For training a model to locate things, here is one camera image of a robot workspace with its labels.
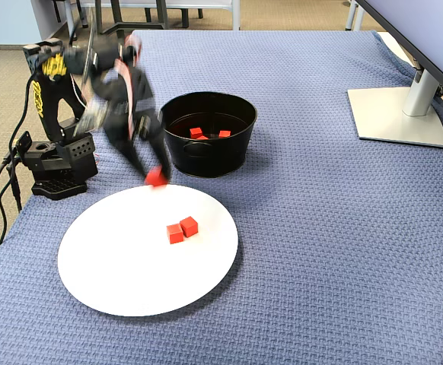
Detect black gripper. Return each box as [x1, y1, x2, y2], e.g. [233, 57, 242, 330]
[91, 67, 173, 183]

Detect white round plate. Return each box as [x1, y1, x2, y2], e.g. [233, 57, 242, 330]
[56, 184, 240, 318]

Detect black round bowl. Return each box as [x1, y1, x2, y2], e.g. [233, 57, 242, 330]
[156, 90, 259, 179]

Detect black chair legs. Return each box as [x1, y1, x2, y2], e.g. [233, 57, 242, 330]
[143, 6, 204, 28]

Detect blue woven cloth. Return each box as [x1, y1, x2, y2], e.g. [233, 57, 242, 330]
[0, 28, 443, 365]

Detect light blue partition panel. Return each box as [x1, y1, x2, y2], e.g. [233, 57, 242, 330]
[0, 0, 67, 46]

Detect white metal leg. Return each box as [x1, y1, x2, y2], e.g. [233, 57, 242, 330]
[345, 0, 360, 31]

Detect white flat object left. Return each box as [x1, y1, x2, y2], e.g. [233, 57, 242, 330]
[347, 0, 443, 148]

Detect white red servo wire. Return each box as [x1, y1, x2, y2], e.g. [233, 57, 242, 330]
[114, 36, 143, 141]

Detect black table frame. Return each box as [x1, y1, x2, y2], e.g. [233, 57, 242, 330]
[91, 0, 169, 37]

